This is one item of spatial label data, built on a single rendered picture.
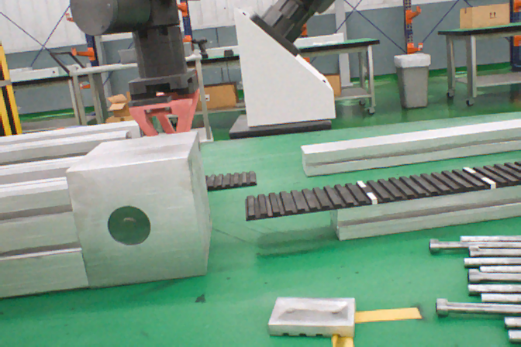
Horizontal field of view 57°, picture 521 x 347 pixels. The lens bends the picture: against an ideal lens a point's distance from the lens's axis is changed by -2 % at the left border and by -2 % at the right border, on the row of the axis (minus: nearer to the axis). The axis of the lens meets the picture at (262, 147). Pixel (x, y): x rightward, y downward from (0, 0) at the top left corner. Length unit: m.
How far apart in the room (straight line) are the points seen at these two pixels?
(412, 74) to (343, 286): 5.10
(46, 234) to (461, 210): 0.33
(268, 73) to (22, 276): 0.65
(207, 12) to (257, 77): 7.22
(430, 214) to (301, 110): 0.55
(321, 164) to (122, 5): 0.29
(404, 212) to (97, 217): 0.25
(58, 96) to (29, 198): 8.66
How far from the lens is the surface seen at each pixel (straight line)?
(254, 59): 0.94
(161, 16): 0.56
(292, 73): 0.94
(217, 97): 5.35
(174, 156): 0.36
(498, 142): 0.67
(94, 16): 0.51
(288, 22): 0.97
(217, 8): 8.12
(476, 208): 0.45
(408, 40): 7.82
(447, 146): 0.64
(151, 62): 0.56
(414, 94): 5.46
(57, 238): 0.39
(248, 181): 0.59
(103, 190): 0.37
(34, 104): 9.27
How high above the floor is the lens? 0.95
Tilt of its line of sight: 13 degrees down
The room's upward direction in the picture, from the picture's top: 7 degrees counter-clockwise
